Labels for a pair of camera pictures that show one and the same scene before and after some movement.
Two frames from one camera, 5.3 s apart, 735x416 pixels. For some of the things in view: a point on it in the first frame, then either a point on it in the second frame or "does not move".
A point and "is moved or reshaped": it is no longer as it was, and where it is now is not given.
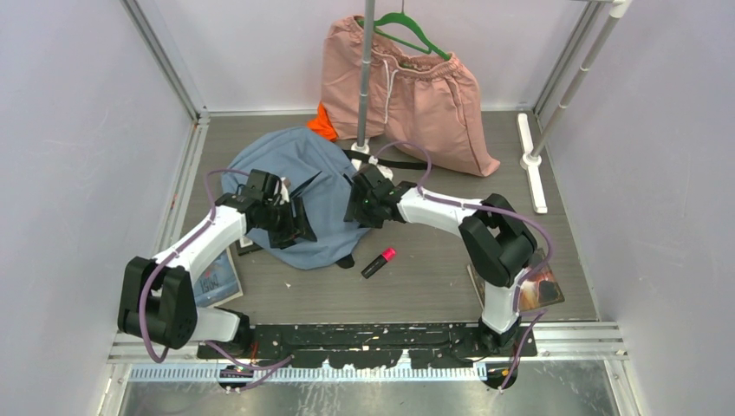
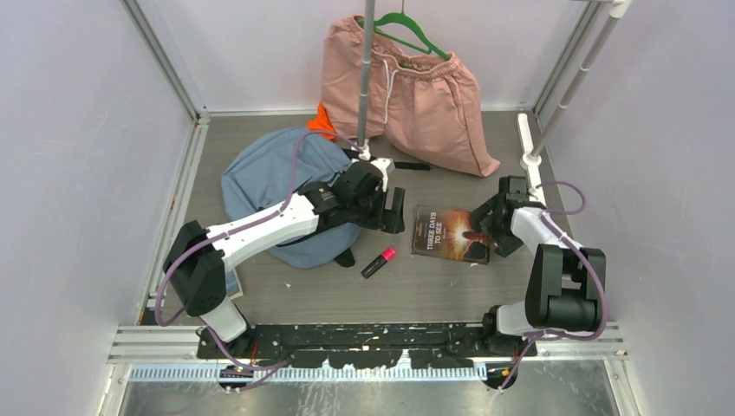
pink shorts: x=429 y=106 does not move
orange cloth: x=321 y=124 does not move
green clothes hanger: x=403 y=16 does not move
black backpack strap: x=412 y=165 does not move
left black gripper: x=296 y=227 -> x=389 y=221
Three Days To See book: x=540 y=289 is moved or reshaped
